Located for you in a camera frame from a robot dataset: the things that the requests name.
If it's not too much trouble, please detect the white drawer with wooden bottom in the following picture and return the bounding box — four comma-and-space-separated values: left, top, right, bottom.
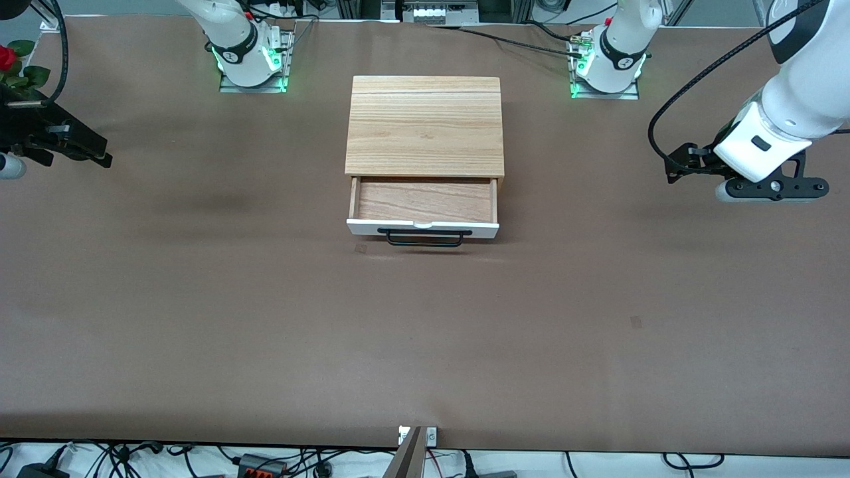
346, 176, 500, 238

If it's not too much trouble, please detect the black metal drawer handle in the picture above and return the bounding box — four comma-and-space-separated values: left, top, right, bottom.
377, 228, 473, 248

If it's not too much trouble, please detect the light wooden drawer cabinet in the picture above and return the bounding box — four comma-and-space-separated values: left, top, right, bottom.
345, 76, 506, 197

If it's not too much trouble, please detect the black cylindrical vase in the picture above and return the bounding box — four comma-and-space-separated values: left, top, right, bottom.
40, 98, 107, 160

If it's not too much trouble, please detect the red artificial rose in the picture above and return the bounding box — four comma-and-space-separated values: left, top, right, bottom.
0, 40, 52, 94

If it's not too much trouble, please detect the white power strip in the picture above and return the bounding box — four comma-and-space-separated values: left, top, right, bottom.
397, 0, 480, 26

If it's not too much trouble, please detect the black power adapter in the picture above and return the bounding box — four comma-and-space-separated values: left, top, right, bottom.
16, 463, 71, 478

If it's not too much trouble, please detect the black connector with orange levers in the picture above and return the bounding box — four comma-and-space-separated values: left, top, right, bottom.
238, 453, 288, 478

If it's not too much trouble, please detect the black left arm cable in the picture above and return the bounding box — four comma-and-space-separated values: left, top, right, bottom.
648, 0, 825, 168

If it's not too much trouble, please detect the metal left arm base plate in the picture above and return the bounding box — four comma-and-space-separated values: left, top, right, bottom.
568, 32, 640, 101

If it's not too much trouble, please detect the long black table cable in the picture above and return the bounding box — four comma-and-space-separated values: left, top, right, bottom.
432, 24, 585, 59

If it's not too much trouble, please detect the black looped floor cable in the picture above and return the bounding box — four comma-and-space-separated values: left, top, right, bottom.
662, 453, 725, 470

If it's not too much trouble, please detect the wooden camera mount strip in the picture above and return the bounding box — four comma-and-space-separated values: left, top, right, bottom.
383, 426, 423, 478

